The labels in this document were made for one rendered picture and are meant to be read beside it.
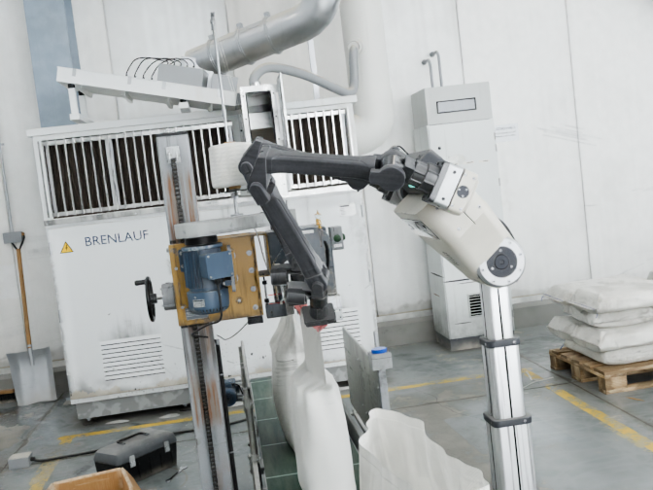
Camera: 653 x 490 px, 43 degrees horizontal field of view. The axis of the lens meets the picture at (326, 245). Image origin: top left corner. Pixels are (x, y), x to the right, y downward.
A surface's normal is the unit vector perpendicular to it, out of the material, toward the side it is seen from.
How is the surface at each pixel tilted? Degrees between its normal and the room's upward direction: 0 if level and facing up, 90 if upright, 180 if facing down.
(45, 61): 90
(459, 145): 90
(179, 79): 88
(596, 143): 89
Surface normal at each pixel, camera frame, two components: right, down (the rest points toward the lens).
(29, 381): 0.09, -0.18
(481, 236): 0.51, 0.43
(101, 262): 0.12, 0.06
